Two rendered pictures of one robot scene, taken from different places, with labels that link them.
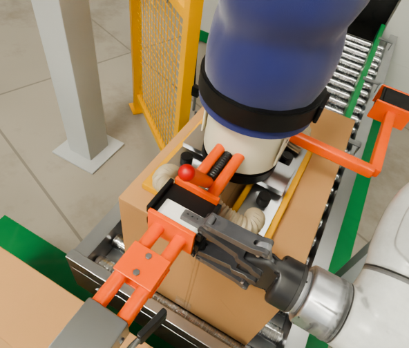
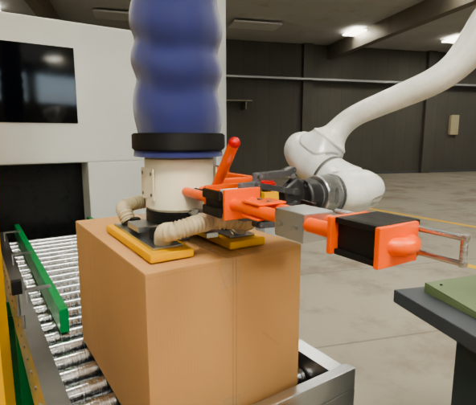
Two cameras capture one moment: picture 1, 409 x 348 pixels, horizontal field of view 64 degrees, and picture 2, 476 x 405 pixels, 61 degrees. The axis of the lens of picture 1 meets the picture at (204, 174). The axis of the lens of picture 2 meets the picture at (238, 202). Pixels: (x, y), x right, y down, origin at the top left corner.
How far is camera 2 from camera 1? 0.76 m
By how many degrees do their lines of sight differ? 60
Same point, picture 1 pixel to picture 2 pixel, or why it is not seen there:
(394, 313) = (345, 166)
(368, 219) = not seen: hidden behind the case
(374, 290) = (330, 169)
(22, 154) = not seen: outside the picture
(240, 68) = (192, 107)
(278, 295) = (315, 189)
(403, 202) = (295, 145)
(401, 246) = (317, 151)
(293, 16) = (211, 67)
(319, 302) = (328, 178)
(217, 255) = not seen: hidden behind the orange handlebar
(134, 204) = (162, 269)
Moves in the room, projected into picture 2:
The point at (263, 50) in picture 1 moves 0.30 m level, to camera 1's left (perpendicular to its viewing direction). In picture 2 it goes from (200, 92) to (79, 75)
